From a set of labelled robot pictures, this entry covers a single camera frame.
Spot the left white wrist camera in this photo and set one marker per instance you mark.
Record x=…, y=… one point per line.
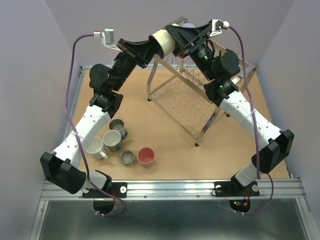
x=106, y=36

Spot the purple plastic cup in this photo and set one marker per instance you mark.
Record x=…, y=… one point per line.
x=188, y=25

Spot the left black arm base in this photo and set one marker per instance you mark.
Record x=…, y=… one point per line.
x=118, y=189

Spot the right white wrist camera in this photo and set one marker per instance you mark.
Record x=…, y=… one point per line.
x=217, y=27

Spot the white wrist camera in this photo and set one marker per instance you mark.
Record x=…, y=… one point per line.
x=217, y=27
x=106, y=36

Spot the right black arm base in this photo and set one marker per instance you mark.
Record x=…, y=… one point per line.
x=235, y=189

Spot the metal wire dish rack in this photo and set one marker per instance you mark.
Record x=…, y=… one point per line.
x=176, y=85

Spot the small grey metal cup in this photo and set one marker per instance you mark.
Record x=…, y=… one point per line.
x=126, y=157

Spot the steel-lined brown white cup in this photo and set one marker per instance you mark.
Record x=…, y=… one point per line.
x=165, y=41

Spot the white ceramic mug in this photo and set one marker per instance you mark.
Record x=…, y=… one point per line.
x=97, y=149

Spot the red plastic cup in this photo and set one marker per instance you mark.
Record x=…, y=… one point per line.
x=146, y=156

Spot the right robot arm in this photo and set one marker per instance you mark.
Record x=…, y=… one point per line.
x=272, y=144

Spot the aluminium front rail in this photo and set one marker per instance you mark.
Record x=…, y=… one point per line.
x=149, y=190

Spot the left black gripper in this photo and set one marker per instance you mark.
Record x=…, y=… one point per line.
x=137, y=58

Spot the grey ceramic mug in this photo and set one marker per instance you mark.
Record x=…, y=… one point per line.
x=112, y=139

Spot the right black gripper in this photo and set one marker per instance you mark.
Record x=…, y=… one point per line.
x=186, y=36

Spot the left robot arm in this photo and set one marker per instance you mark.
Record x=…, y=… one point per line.
x=60, y=166

